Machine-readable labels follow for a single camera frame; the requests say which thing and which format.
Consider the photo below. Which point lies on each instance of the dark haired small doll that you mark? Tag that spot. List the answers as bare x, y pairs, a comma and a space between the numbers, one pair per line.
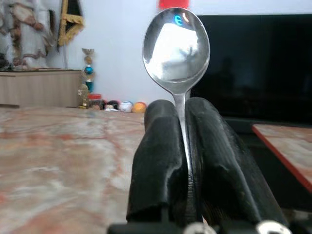
111, 105

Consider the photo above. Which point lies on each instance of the beige wooden sideboard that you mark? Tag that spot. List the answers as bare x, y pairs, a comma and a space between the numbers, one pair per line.
40, 88

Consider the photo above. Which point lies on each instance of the orange round plush toy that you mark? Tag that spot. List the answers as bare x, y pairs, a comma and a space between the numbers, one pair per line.
139, 107

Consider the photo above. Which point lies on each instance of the gold and blue trophy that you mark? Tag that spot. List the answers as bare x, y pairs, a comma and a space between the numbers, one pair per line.
88, 70

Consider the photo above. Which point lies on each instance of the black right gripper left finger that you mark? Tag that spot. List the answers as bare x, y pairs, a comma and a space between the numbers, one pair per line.
158, 156

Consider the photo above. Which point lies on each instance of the white robed figurine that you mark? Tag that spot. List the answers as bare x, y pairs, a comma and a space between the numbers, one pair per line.
26, 34

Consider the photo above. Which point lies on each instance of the black pennant with gold fringe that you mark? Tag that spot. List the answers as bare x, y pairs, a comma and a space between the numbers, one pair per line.
70, 22

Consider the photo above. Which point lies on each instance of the red lidded jar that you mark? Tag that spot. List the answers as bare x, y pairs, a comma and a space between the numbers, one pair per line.
94, 100

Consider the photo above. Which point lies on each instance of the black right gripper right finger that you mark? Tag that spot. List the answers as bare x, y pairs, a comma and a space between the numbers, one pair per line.
219, 156

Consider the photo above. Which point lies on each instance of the marble side table red edge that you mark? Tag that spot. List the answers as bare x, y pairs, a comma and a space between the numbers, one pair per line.
287, 148

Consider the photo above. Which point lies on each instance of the silver metal spoon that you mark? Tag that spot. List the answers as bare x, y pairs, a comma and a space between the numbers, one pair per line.
176, 52

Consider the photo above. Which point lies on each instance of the black television screen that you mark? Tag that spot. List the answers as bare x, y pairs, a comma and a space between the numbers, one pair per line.
253, 65

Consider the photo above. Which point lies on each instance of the white round plush toy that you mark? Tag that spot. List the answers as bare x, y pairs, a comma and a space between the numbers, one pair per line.
125, 106

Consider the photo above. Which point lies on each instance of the red wall decoration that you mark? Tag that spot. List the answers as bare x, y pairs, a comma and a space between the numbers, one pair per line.
174, 4

